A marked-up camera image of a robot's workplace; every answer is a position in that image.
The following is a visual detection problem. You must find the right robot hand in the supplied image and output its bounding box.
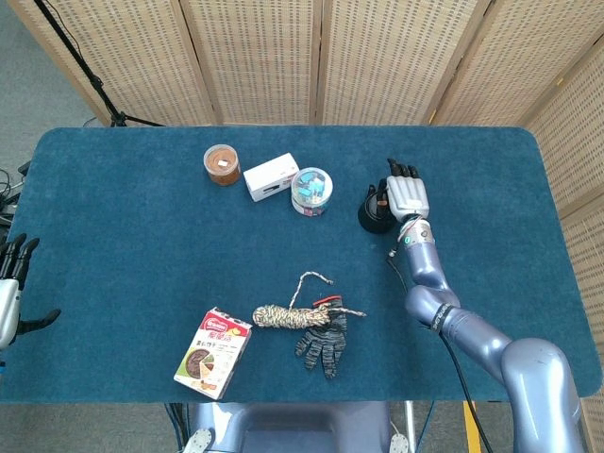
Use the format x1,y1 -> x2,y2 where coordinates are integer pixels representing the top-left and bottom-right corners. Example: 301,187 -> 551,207
365,158 -> 431,222

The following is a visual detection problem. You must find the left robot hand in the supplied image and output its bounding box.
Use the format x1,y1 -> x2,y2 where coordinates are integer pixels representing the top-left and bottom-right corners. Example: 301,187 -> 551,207
0,233 -> 62,350

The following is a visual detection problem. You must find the clear jar of binder clips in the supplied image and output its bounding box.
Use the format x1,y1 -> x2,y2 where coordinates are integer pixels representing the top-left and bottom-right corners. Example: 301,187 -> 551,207
290,167 -> 333,218

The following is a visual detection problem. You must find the white stapler box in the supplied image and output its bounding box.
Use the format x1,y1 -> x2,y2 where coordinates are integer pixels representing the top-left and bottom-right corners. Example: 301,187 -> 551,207
243,152 -> 300,203

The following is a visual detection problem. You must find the blue table mat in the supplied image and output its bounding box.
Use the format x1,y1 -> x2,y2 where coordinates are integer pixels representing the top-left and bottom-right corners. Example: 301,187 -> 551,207
0,125 -> 598,405

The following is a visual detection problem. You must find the grey striped knit glove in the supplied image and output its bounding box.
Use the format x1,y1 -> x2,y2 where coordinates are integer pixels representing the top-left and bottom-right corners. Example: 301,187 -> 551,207
294,295 -> 349,380

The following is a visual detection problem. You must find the clear jar with brown contents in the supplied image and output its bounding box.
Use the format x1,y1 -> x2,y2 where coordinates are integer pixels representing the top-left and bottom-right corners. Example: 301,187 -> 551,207
203,144 -> 242,187

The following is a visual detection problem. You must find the woven rattan folding screen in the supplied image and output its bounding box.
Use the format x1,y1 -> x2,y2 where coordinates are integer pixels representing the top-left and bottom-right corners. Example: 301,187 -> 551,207
8,0 -> 604,453

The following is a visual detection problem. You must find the biscuit box red white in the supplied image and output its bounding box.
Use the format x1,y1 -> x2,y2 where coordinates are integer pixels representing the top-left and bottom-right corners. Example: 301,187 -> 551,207
173,307 -> 253,401

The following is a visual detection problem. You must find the black tripod stand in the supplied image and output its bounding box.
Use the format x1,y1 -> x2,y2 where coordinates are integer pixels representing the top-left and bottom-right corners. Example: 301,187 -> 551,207
32,0 -> 164,128

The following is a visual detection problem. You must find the grey robot torso base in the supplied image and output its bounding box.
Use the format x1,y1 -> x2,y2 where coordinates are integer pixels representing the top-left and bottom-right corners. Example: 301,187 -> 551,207
182,401 -> 412,453

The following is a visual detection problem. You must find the black round object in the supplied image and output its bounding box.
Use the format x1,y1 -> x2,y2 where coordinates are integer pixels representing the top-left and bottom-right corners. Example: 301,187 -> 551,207
357,183 -> 398,235

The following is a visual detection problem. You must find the black cable bundle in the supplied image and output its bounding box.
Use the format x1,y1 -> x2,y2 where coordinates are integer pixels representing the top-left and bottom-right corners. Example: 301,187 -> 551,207
0,159 -> 33,233

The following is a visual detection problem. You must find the beige camouflage rope bundle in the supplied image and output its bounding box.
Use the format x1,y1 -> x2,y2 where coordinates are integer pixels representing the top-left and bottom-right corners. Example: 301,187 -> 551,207
252,271 -> 368,333

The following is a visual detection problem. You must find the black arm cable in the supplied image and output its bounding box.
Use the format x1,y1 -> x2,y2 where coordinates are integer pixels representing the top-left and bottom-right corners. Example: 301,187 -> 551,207
385,250 -> 488,453

